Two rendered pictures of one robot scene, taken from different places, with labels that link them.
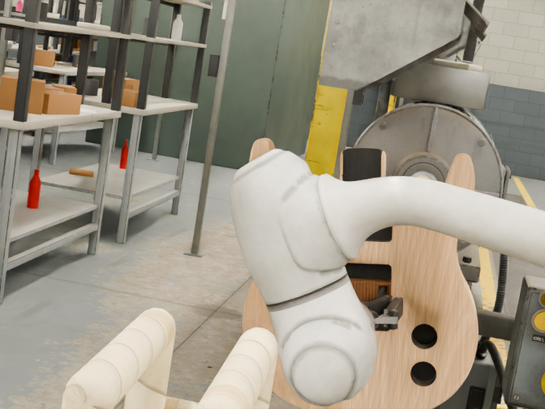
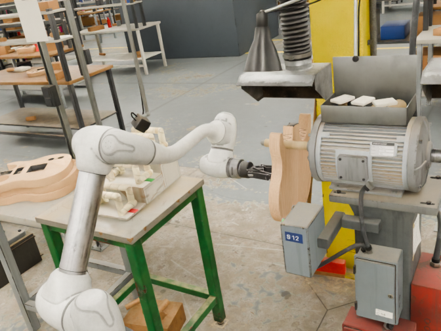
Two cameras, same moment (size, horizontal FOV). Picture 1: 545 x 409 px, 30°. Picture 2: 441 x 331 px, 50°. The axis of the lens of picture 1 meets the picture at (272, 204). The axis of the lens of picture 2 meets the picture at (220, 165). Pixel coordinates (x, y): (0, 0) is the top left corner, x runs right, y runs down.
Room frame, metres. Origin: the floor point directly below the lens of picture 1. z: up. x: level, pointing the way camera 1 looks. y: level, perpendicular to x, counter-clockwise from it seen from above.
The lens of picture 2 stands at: (2.00, -1.87, 1.96)
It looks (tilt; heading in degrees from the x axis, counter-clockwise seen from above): 24 degrees down; 115
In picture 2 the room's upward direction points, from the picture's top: 9 degrees counter-clockwise
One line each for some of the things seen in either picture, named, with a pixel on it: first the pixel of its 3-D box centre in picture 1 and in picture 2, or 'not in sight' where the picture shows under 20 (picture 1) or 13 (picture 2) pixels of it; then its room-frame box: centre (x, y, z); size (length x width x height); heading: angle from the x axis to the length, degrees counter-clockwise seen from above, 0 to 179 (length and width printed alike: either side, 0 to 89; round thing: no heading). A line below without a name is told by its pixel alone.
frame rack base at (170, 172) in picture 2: not in sight; (148, 165); (0.68, 0.04, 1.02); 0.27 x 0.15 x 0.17; 175
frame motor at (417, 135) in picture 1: (430, 174); (368, 152); (1.81, -0.27, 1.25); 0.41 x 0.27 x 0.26; 171
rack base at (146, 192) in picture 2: not in sight; (132, 186); (0.67, -0.12, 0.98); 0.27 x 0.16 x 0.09; 175
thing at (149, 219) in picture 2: not in sight; (137, 260); (0.61, -0.15, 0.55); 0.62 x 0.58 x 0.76; 171
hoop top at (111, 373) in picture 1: (126, 358); (147, 130); (0.69, 0.08, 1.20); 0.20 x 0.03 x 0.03; 174
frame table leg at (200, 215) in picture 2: not in sight; (209, 259); (0.92, 0.05, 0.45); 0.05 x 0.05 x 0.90; 81
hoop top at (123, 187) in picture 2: not in sight; (114, 186); (0.65, -0.23, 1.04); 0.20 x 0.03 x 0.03; 174
